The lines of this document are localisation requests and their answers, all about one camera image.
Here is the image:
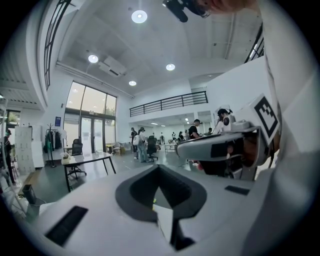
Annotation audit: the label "white ceiling air conditioner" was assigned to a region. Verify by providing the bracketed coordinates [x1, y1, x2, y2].
[97, 55, 127, 77]

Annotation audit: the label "tall glass entrance doors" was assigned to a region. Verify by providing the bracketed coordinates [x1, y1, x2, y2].
[63, 80, 118, 154]

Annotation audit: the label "white table with black legs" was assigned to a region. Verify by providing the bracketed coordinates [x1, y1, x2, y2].
[61, 151, 117, 194]

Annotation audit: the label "black stair railing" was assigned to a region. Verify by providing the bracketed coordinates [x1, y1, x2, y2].
[244, 23, 265, 64]

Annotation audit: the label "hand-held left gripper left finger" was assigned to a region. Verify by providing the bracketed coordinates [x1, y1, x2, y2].
[34, 164, 176, 256]

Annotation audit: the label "black waste bin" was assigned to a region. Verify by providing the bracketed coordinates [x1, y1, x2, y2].
[22, 183, 39, 206]

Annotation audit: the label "black head-worn camera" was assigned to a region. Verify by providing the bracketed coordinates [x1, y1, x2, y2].
[162, 0, 210, 24]

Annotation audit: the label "black office chair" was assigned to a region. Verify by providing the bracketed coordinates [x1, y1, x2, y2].
[66, 138, 87, 180]
[145, 135, 159, 162]

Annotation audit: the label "person's right hand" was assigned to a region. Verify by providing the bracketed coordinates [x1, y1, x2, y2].
[243, 136, 260, 167]

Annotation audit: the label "black balcony railing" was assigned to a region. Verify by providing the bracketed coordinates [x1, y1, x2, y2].
[129, 90, 209, 118]

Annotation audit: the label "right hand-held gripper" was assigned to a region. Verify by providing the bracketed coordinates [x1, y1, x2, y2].
[174, 93, 280, 182]

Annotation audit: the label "white cabinet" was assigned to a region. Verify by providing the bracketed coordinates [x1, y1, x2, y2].
[14, 124, 45, 176]

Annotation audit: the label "black coat rack with clothes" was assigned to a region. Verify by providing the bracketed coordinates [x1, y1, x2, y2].
[44, 122, 62, 168]

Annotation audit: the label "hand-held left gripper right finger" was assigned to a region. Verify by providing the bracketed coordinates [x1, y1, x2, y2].
[159, 164, 256, 256]

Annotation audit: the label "black curved mezzanine railing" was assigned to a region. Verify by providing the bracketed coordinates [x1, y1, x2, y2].
[43, 0, 74, 91]

